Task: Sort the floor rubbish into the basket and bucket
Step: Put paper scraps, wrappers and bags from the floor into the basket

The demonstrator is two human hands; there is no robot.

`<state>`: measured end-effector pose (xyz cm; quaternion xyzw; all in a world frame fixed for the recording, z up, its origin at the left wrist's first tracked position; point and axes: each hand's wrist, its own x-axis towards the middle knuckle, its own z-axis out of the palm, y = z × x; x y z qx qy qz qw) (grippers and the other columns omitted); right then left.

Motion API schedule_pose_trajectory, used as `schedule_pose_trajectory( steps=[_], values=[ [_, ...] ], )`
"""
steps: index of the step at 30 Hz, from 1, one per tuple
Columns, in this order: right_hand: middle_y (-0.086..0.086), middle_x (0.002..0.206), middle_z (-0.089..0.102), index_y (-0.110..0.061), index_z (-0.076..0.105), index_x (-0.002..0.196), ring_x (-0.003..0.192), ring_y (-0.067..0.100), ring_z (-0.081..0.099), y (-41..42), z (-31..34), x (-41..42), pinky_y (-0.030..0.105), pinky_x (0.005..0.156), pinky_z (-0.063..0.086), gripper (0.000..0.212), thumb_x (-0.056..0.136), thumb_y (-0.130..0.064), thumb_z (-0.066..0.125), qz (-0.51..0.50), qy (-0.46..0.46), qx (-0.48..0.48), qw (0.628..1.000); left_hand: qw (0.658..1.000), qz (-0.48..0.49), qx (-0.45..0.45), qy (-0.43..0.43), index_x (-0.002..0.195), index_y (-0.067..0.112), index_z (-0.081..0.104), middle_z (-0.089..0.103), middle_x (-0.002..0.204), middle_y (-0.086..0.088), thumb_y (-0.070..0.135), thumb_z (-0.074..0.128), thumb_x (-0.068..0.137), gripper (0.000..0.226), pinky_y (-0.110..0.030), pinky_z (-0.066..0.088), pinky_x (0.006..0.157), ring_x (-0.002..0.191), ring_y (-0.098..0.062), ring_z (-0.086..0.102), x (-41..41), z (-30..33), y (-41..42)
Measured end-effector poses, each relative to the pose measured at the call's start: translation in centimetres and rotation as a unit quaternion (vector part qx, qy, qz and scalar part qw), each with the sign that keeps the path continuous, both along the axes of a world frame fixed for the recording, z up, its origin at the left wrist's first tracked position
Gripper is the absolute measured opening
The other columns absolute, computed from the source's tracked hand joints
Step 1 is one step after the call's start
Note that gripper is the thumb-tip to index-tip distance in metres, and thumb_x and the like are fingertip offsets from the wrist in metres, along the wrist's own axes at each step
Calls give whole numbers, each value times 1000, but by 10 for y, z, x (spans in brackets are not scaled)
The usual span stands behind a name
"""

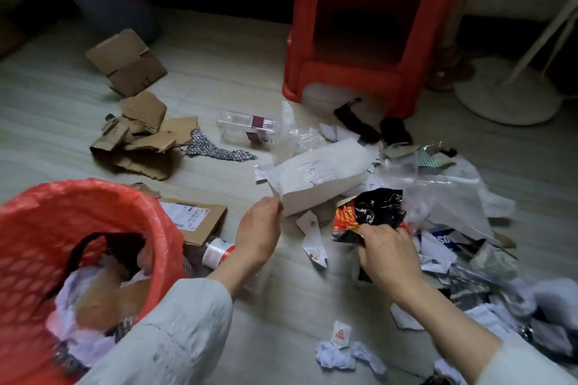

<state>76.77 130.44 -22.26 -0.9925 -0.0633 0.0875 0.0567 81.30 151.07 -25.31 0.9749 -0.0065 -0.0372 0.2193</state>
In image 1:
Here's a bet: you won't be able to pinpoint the clear plastic box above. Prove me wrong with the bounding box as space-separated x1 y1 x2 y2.
216 110 277 146

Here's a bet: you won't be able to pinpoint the black snack wrapper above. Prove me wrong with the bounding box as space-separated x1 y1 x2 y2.
332 187 407 245

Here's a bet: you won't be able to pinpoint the pile of mixed scrap litter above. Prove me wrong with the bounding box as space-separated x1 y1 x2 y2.
315 123 578 385

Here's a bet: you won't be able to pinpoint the white sleeve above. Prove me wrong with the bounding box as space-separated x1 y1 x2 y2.
474 330 578 385
76 279 234 385

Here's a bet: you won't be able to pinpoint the white round fan base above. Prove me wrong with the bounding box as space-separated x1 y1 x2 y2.
453 57 563 127

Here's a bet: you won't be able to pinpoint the person's left forearm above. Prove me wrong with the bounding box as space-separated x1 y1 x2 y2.
207 253 267 300

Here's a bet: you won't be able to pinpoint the plastic bottle red label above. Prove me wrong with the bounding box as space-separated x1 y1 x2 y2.
182 235 235 280

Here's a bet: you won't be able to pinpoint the black mesh piece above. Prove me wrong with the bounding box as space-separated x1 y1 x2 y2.
333 98 382 144
380 117 414 146

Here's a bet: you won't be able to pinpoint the red plastic stool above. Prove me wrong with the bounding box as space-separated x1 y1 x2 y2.
282 0 470 119

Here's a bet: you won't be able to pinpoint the white left sleeve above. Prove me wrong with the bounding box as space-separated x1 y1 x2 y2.
76 279 234 385

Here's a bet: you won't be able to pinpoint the black white patterned cloth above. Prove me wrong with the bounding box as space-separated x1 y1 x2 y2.
185 128 258 162

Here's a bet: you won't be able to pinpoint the person's left hand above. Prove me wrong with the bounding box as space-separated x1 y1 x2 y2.
234 196 284 273

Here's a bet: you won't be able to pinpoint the torn cardboard pieces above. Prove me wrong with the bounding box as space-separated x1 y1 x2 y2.
89 90 199 181

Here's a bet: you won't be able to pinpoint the person's right hand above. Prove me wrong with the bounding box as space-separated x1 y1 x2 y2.
356 223 425 304

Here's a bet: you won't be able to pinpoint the brown labelled cardboard mailer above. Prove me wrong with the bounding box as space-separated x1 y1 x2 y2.
158 197 228 247

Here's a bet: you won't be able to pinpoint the white parcel bag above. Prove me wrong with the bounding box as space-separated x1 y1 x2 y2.
266 138 372 217

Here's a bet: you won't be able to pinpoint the red-lined waste basket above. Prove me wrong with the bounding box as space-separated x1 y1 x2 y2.
0 178 186 385

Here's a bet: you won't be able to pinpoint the white right sleeve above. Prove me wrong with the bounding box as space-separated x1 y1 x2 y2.
474 330 578 385

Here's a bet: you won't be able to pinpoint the person's right forearm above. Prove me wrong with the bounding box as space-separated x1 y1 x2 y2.
397 280 502 383

